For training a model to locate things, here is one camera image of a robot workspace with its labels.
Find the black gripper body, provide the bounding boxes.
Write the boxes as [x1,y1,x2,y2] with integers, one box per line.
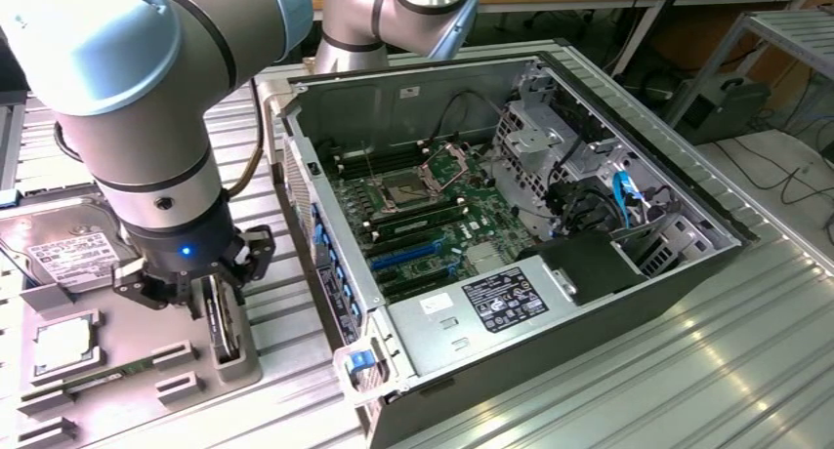
[120,207,249,280]

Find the graphics card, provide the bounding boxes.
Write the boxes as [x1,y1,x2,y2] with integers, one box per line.
[199,271,249,367]

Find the grey parts rack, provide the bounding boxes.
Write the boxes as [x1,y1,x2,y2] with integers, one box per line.
[0,189,263,449]

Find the blue card retainer strip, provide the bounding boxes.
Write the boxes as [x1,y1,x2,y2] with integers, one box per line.
[310,202,363,326]

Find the hard disk with white label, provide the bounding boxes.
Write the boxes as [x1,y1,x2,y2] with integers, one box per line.
[0,197,136,294]

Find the silver CPU chip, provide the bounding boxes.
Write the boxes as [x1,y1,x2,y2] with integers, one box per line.
[32,321,94,367]

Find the green RAM stick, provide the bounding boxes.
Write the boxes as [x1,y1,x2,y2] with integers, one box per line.
[58,359,158,389]
[371,205,469,238]

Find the blue expansion slot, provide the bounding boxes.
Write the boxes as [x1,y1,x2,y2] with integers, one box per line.
[369,241,446,270]

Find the black expansion slot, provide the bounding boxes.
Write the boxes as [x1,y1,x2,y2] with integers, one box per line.
[383,272,459,297]
[377,265,453,288]

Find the CPU socket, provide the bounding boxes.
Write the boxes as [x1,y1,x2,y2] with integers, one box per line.
[377,170,435,211]

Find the black RAM slot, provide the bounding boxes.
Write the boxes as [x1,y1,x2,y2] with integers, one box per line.
[338,153,430,180]
[335,143,426,170]

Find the green motherboard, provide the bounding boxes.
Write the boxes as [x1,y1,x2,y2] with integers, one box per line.
[329,140,542,306]

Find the silver power supply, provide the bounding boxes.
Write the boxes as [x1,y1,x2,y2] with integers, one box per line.
[387,254,579,378]

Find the silver chipset heat sink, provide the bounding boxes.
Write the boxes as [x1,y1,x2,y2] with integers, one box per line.
[467,246,517,270]

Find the metal socket cover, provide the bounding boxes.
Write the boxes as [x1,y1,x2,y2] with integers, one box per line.
[421,143,473,192]

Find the metal disk bay cage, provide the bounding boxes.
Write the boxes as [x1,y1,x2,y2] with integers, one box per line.
[491,100,591,196]

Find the black plastic shroud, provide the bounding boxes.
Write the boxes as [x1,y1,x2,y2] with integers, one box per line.
[538,231,644,308]

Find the open black PC case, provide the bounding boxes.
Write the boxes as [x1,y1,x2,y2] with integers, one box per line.
[270,50,764,449]

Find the black box on floor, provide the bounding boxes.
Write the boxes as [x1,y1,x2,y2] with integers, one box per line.
[677,76,774,145]

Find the robot arm cable hose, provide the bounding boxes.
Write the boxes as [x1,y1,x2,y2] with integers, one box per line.
[225,75,270,196]

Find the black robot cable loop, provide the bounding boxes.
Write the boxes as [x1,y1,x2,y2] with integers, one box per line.
[52,120,87,163]

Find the black looped wire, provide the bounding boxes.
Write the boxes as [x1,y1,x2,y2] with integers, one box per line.
[442,91,507,143]

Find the black wire bundle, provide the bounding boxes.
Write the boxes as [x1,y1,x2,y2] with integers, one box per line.
[545,175,619,236]

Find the blue wire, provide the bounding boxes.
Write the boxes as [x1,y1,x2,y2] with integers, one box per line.
[611,169,640,230]

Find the black floor cables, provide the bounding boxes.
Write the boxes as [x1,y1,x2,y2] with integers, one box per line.
[716,139,834,204]

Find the metal slat table frame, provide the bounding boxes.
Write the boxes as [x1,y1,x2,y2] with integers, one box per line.
[706,10,834,128]

